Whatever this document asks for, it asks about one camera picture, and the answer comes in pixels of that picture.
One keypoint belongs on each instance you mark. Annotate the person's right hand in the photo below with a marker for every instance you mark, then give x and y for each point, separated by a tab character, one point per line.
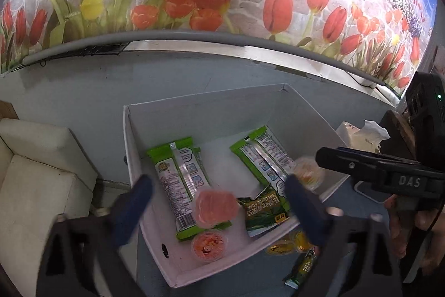
394	231

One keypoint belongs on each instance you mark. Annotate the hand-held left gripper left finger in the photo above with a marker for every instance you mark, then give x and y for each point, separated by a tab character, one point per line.
135	210

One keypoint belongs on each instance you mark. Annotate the white sofa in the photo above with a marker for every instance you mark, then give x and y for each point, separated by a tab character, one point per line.
34	185

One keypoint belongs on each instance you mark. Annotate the green snack packet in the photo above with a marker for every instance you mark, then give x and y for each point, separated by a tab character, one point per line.
266	152
303	268
180	178
264	210

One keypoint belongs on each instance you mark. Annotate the pink jelly cup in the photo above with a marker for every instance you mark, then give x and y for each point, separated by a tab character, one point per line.
215	206
209	244

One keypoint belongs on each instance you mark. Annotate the yellow jelly cup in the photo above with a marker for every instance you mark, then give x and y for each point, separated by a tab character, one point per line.
307	173
281	247
301	238

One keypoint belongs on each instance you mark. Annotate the wooden counter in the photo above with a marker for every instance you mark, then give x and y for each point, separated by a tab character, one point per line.
399	130

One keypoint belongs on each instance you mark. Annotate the tissue pack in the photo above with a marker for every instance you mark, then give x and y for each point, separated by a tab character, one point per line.
360	137

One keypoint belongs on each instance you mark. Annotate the white cardboard box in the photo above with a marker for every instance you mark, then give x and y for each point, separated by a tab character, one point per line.
222	109

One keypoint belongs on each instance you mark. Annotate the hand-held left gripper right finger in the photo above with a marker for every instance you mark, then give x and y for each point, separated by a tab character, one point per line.
306	210

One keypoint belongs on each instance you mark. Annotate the brown cardboard piece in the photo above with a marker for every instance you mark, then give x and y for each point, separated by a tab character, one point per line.
7	109

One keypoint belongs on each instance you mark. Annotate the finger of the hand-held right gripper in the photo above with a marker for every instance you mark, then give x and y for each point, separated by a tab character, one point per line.
347	161

